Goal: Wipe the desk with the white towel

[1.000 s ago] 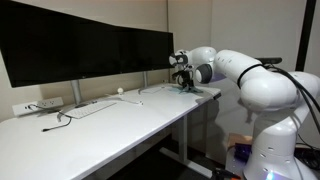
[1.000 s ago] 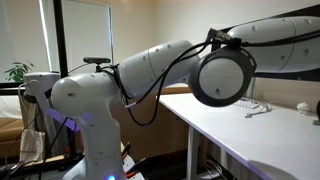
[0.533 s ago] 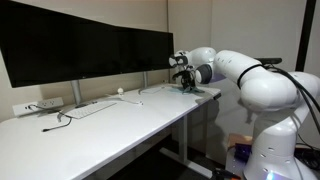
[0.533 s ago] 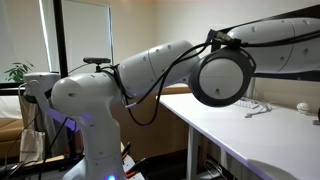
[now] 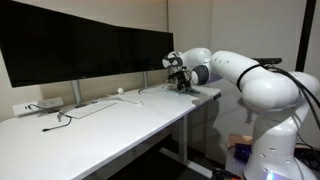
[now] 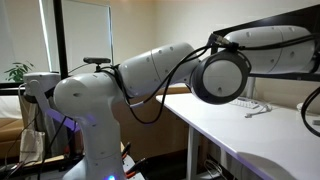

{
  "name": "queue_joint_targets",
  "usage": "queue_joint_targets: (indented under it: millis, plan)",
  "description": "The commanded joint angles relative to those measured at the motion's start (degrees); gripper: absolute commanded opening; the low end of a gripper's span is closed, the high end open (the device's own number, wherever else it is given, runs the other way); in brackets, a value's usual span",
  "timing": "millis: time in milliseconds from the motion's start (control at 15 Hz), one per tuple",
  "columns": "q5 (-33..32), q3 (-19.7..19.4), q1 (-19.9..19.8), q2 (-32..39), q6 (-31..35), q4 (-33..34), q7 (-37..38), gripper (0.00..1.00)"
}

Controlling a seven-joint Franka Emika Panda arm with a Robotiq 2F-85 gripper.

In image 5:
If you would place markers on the white power strip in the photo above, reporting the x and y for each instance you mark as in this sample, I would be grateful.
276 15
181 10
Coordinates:
36 106

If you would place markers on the smaller black computer monitor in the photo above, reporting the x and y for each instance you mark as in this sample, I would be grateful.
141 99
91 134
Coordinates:
151 50

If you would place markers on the light brown wooden board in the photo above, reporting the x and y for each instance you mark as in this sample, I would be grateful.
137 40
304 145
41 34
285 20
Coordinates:
238 138

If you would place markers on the white desk leg frame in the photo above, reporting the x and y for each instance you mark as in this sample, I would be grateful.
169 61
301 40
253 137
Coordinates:
183 140

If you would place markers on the grey monitor stand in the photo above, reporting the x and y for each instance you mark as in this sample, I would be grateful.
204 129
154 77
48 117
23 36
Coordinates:
77 91
145 81

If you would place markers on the white slim keyboard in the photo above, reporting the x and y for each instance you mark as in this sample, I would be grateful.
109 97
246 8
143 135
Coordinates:
90 109

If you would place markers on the red and black tool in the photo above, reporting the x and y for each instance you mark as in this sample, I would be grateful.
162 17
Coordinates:
223 174

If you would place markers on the large black computer monitor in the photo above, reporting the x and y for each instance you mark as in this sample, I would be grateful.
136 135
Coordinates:
60 43

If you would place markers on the black bar camera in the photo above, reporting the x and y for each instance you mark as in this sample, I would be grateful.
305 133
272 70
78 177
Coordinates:
271 60

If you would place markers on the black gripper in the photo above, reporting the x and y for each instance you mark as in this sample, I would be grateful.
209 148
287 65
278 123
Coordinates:
178 75

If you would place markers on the small white round figure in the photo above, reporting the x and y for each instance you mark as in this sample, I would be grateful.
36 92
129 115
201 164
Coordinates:
120 91

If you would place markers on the black desk control panel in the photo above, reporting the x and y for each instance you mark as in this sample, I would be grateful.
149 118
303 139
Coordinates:
217 96

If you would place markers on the black vertical pole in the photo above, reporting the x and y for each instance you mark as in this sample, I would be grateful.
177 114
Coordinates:
306 30

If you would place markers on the blue electronic box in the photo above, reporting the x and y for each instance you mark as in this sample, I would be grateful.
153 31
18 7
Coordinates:
242 152

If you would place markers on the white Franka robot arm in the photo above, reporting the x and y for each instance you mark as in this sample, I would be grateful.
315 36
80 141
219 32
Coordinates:
273 93

